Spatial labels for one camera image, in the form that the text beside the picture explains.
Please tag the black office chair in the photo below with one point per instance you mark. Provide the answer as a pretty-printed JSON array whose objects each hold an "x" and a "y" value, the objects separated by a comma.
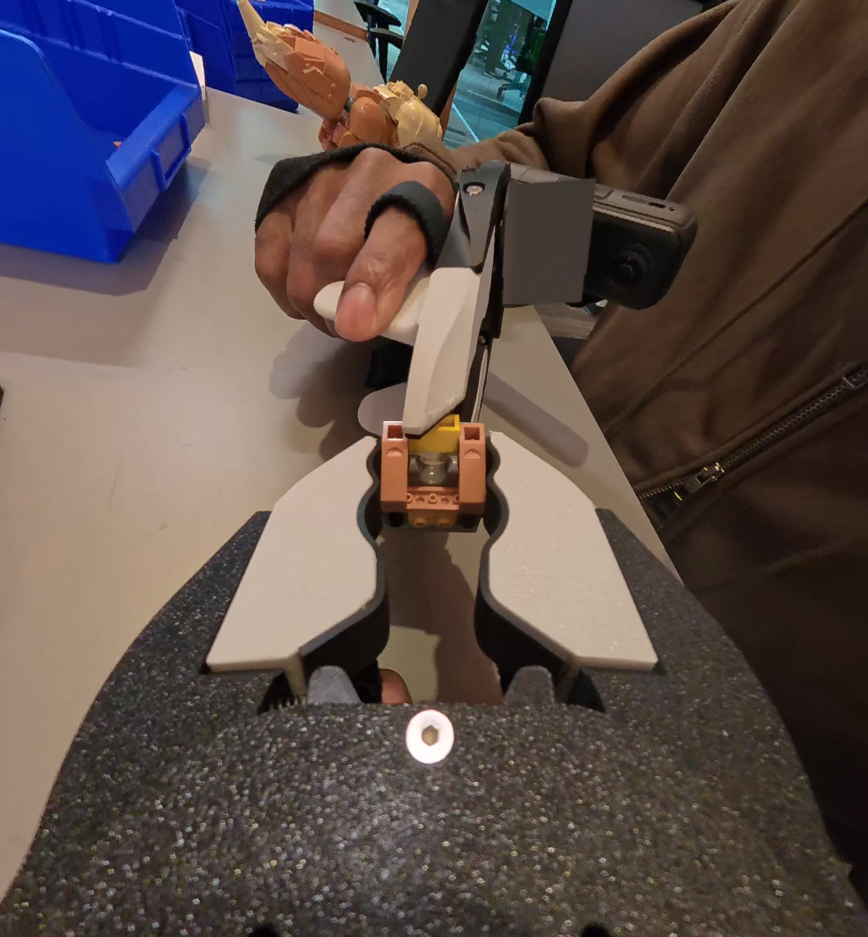
[{"x": 382, "y": 29}]

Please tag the person's right hand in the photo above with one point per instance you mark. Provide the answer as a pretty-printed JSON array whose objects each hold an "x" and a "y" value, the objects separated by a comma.
[{"x": 309, "y": 241}]

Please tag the grey desk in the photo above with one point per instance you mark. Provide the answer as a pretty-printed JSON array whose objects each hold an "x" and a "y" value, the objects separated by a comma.
[{"x": 112, "y": 476}]

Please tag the tan toy figure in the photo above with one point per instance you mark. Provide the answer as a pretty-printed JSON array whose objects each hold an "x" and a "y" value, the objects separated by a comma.
[{"x": 316, "y": 66}]

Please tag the blue storage bin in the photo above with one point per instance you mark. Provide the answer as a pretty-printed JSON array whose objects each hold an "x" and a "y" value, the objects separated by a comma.
[
  {"x": 53, "y": 183},
  {"x": 258, "y": 51}
]

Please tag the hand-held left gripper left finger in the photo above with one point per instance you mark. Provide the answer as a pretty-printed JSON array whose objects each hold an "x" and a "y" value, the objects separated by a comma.
[{"x": 309, "y": 571}]

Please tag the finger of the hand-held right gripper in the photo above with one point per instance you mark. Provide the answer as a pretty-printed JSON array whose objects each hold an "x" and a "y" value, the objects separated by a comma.
[
  {"x": 441, "y": 344},
  {"x": 482, "y": 373}
]

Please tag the yellow toy brick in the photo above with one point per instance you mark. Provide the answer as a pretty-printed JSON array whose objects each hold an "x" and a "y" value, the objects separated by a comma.
[{"x": 437, "y": 439}]

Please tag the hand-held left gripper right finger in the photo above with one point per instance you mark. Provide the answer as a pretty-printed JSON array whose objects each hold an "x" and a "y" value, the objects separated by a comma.
[{"x": 558, "y": 571}]

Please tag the brown teal toy brick model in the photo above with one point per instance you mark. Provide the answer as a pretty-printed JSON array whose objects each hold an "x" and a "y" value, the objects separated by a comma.
[{"x": 434, "y": 498}]

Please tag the person's brown jacket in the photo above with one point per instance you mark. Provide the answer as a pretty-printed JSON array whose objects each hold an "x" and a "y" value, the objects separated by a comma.
[{"x": 770, "y": 512}]

